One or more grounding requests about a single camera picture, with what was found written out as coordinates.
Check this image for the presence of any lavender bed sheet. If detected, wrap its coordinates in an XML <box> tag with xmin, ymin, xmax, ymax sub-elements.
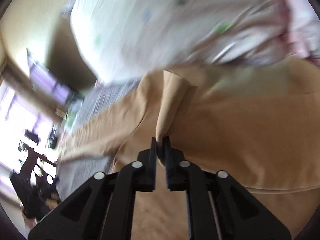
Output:
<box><xmin>56</xmin><ymin>79</ymin><xmax>140</xmax><ymax>200</ymax></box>

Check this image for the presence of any white floral top pillow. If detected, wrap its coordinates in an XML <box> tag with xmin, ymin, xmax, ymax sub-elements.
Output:
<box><xmin>70</xmin><ymin>0</ymin><xmax>319</xmax><ymax>84</ymax></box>

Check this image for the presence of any tan beige garment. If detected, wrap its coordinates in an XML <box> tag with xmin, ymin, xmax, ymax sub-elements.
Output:
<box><xmin>59</xmin><ymin>58</ymin><xmax>319</xmax><ymax>237</ymax></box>

